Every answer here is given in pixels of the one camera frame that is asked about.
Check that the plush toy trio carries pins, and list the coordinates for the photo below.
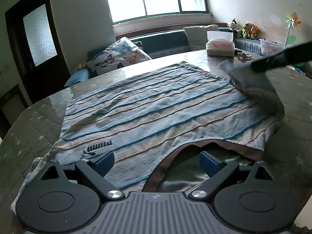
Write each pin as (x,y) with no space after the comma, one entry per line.
(247,31)

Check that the butterfly print pillow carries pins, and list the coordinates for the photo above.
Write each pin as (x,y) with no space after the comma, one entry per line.
(120,54)

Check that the blue cushion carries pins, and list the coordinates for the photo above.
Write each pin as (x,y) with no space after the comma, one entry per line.
(82,74)

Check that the tissue box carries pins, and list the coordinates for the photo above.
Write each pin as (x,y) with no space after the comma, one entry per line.
(220,44)

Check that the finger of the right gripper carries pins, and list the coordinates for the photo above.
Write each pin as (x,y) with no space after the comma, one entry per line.
(290,56)

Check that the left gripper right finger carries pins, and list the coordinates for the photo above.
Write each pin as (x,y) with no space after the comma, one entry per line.
(219,173)

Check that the grey cushion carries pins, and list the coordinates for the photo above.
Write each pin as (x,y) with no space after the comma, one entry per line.
(197,36)

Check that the dark wooden door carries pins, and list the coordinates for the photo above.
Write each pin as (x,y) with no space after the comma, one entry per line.
(36,49)

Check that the clear plastic container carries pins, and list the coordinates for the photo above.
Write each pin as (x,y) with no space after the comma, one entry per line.
(269,48)

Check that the blue striped Puma shirt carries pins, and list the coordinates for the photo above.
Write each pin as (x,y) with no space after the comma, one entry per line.
(145,118)

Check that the colourful pinwheel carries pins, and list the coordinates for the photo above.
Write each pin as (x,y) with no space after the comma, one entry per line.
(293,21)

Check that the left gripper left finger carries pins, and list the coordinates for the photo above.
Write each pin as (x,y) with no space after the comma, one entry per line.
(91,172)

